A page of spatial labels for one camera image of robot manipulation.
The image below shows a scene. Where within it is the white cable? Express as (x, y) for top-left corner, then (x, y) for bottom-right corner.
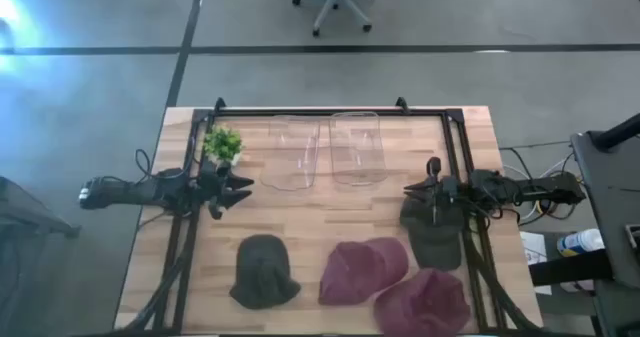
(502, 151), (574, 223)

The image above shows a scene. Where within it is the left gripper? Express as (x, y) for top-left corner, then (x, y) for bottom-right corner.
(198, 160), (255, 213)

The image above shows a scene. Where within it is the maroon cap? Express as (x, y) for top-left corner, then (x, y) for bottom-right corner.
(318, 236), (410, 307)
(373, 268), (472, 337)

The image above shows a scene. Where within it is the white canister with blue label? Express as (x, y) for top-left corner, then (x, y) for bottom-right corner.
(556, 228), (606, 258)

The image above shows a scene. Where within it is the green plant in white pot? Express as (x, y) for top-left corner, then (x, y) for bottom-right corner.
(202, 125), (245, 167)

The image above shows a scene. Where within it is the black metal table frame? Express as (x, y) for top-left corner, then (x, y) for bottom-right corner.
(119, 96), (542, 336)

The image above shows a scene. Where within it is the white paper sheet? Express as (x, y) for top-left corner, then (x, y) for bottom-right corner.
(519, 230), (554, 296)

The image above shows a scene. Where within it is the black floor cable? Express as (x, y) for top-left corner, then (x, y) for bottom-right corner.
(499, 140), (574, 178)

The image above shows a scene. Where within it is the dark green cap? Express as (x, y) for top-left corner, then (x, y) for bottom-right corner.
(399, 196), (466, 272)
(229, 233), (302, 311)

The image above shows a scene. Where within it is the dark side table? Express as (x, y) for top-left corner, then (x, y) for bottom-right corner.
(0, 175), (81, 337)

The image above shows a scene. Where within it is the yellow cable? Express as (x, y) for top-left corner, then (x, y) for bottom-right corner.
(534, 174), (585, 217)

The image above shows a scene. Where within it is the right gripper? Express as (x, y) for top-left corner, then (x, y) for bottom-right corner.
(403, 175), (469, 216)

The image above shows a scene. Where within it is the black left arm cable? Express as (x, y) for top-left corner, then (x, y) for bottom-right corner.
(133, 148), (201, 181)

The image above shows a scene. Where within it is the clear plastic bin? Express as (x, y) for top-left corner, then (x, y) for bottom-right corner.
(259, 115), (321, 192)
(328, 110), (389, 187)

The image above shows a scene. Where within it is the grey cart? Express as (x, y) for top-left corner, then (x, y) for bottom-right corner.
(570, 129), (640, 337)

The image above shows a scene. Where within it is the black pole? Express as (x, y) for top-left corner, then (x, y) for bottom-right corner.
(594, 112), (640, 151)

